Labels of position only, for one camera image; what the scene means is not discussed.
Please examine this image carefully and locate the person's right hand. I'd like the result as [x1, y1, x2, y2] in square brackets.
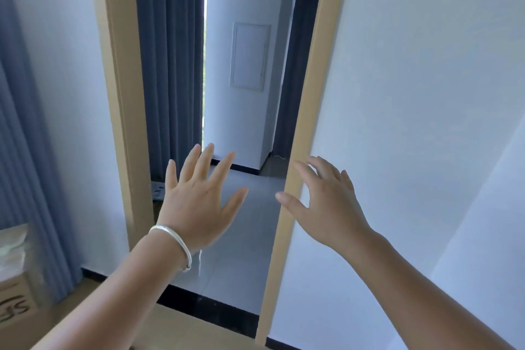
[275, 155, 374, 258]

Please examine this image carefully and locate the person's left hand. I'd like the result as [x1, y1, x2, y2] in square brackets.
[157, 142, 250, 254]

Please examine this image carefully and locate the person's right forearm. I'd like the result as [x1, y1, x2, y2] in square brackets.
[342, 232, 517, 350]

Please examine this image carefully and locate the person's left forearm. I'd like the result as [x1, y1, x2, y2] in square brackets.
[31, 230, 194, 350]

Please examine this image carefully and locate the dark blue room curtain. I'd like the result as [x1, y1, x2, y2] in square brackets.
[133, 0, 206, 182]

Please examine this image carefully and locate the blue grey curtain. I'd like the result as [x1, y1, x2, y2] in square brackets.
[0, 0, 83, 305]

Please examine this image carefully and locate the brown cardboard box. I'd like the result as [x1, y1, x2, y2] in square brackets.
[0, 222, 52, 330]

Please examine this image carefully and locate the silver bracelet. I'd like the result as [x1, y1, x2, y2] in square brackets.
[148, 224, 194, 273]

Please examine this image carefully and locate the beige open doorway frame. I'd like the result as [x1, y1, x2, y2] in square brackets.
[88, 0, 354, 346]

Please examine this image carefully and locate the white wall panel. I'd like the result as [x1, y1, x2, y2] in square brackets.
[229, 22, 271, 92]

